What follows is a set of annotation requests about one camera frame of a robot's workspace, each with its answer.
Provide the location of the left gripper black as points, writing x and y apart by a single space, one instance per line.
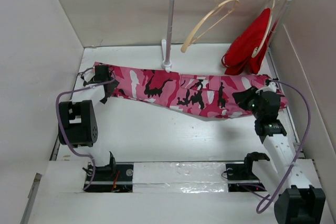
113 85

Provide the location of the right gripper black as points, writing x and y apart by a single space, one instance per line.
242 97

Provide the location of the pink camouflage trousers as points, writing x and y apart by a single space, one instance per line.
199 95

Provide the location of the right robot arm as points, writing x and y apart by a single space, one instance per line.
294 197

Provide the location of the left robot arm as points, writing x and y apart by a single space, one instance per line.
77 124

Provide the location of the red garment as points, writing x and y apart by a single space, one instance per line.
248 49

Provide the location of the silver tape strip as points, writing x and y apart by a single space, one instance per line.
179 177

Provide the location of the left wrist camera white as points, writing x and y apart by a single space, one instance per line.
87 78

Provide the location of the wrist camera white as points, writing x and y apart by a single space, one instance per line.
87 78
270 87

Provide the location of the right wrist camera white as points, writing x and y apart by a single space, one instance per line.
270 87

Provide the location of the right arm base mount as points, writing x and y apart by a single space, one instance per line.
240 176

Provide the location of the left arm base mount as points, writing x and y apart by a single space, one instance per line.
114 177

